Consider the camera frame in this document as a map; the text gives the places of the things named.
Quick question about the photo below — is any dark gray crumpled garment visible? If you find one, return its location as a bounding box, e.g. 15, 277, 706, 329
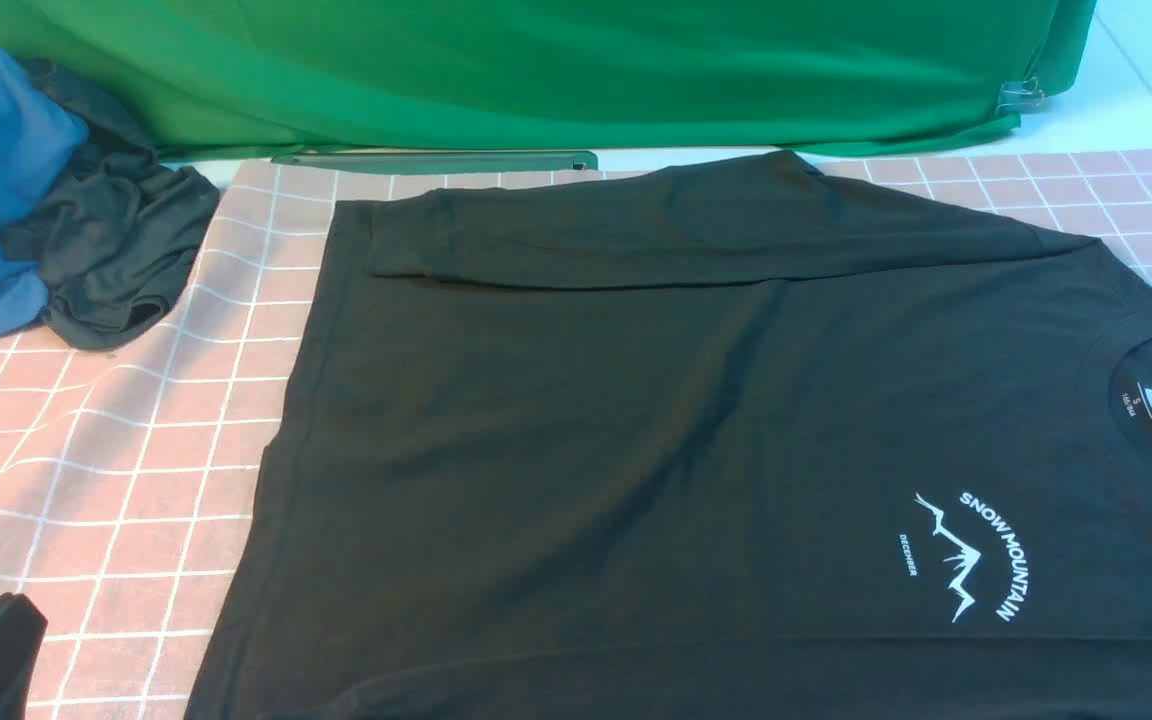
0, 58, 221, 353

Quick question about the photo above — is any green backdrop cloth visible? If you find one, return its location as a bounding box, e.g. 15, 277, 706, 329
0, 1, 1096, 159

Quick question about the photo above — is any clear binder clip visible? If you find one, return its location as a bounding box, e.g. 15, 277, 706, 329
996, 77, 1046, 115

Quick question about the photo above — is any gray-green flat bar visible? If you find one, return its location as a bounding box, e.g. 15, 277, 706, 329
270, 150, 599, 176

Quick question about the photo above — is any pink checkered tablecloth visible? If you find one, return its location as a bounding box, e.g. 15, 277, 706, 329
0, 147, 1152, 720

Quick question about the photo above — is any dark gray long-sleeve top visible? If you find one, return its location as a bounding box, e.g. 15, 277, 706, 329
185, 151, 1152, 719

